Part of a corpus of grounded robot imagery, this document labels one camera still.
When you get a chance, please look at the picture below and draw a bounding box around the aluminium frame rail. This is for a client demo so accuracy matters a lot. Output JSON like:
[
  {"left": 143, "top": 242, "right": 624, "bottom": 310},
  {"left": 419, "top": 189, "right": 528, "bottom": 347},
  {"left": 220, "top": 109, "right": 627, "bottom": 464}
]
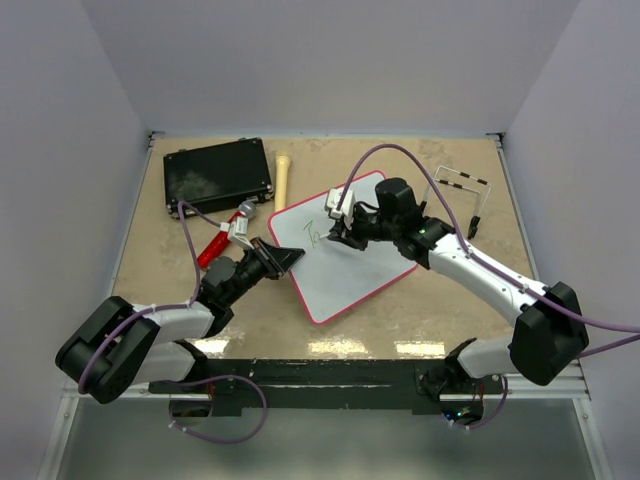
[{"left": 37, "top": 132, "right": 166, "bottom": 480}]

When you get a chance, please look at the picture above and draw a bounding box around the pink framed whiteboard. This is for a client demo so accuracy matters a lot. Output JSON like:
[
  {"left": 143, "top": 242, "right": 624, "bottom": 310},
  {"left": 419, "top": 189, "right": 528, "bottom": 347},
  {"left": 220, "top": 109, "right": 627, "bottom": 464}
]
[{"left": 268, "top": 192, "right": 417, "bottom": 324}]

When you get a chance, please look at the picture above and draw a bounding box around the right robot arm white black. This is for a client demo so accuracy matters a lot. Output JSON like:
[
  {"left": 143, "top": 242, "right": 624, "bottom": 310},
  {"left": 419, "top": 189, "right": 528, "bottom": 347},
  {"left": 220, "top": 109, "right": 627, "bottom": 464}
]
[{"left": 324, "top": 178, "right": 589, "bottom": 398}]

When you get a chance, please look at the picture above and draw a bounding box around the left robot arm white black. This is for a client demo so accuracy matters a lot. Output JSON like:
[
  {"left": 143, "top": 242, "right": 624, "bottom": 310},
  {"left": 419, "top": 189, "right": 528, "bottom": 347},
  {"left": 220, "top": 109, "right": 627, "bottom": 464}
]
[{"left": 55, "top": 237, "right": 305, "bottom": 404}]

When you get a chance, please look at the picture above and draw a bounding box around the cream toy microphone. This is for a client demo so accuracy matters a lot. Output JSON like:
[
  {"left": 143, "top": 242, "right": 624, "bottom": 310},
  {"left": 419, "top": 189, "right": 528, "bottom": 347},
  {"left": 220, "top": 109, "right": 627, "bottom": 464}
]
[{"left": 274, "top": 152, "right": 292, "bottom": 212}]

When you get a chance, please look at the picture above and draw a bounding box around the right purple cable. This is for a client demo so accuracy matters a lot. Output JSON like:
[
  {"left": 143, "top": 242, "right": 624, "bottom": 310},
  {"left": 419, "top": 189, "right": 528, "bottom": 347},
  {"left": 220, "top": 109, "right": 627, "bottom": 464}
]
[{"left": 339, "top": 143, "right": 640, "bottom": 431}]

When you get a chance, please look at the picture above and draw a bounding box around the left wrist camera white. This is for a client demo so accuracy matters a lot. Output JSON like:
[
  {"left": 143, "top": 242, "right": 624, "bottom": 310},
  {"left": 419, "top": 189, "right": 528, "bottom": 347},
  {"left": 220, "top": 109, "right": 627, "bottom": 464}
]
[{"left": 227, "top": 215, "right": 253, "bottom": 251}]

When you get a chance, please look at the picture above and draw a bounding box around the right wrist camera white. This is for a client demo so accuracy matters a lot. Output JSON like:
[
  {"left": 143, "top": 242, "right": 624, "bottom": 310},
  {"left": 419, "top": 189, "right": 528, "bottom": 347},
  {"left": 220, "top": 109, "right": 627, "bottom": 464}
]
[{"left": 324, "top": 187, "right": 355, "bottom": 227}]

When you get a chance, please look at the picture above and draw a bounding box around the black hard case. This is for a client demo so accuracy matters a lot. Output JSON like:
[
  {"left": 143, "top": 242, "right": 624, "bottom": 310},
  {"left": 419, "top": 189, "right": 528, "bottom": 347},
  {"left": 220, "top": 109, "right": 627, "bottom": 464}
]
[{"left": 163, "top": 137, "right": 274, "bottom": 218}]

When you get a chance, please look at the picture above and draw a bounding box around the wire whiteboard stand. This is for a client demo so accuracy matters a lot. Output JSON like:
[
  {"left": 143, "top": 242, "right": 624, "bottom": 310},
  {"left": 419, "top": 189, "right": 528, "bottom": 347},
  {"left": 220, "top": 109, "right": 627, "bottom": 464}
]
[{"left": 433, "top": 165, "right": 492, "bottom": 240}]

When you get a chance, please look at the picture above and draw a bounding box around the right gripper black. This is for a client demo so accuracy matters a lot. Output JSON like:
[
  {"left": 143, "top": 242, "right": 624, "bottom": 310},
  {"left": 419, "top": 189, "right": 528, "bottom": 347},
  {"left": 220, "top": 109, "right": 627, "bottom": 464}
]
[{"left": 328, "top": 206, "right": 399, "bottom": 252}]

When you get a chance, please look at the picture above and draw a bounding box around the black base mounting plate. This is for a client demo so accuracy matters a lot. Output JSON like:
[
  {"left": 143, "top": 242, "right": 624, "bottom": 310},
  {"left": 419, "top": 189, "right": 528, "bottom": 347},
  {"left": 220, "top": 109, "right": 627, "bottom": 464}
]
[{"left": 149, "top": 359, "right": 507, "bottom": 420}]

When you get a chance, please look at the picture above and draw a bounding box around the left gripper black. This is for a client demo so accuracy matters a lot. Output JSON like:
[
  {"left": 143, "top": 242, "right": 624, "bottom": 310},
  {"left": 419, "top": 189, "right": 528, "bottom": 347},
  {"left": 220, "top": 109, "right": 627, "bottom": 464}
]
[{"left": 225, "top": 236, "right": 304, "bottom": 306}]

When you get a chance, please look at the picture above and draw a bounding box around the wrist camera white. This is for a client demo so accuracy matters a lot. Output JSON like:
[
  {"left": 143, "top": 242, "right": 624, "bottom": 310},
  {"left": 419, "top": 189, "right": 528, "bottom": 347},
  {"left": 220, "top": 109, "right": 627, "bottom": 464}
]
[
  {"left": 324, "top": 187, "right": 355, "bottom": 227},
  {"left": 227, "top": 215, "right": 253, "bottom": 251}
]

